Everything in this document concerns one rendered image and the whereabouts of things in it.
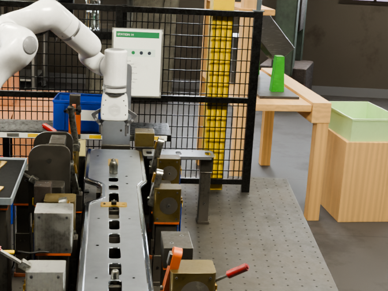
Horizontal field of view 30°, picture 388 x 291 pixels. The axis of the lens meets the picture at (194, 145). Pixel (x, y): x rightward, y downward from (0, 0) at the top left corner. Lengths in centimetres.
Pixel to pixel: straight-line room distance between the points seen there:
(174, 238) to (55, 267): 40
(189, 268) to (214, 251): 101
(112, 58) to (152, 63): 62
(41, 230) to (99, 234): 21
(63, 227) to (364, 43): 818
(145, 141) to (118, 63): 47
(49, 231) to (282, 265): 104
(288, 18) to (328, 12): 135
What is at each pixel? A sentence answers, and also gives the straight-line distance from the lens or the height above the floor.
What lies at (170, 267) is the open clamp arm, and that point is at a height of 107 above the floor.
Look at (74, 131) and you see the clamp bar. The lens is 274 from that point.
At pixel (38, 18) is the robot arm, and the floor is 156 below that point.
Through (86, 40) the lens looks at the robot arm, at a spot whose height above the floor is 148.
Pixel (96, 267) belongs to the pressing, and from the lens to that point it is 191.
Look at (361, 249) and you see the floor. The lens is 482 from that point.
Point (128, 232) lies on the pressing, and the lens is 213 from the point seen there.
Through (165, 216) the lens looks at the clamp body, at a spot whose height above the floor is 95.
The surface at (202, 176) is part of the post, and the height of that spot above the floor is 91.
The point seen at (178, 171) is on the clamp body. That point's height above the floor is 100.
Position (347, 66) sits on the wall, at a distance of 988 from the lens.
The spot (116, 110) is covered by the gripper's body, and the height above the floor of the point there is 121.
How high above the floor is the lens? 181
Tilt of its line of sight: 15 degrees down
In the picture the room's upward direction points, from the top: 3 degrees clockwise
